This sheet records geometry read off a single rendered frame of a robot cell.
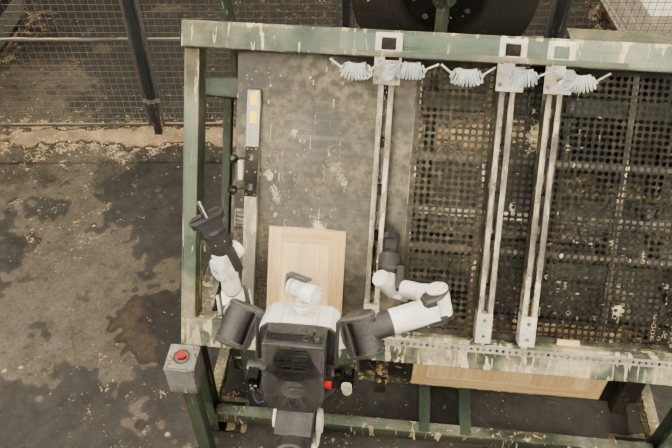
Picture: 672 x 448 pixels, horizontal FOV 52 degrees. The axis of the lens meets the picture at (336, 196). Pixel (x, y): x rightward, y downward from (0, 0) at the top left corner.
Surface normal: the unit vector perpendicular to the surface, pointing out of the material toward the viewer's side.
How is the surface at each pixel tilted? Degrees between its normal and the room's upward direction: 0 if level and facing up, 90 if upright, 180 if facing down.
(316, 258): 57
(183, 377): 90
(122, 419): 0
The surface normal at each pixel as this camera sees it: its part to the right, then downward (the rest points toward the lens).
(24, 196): 0.00, -0.72
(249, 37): -0.08, 0.18
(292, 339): 0.04, -0.93
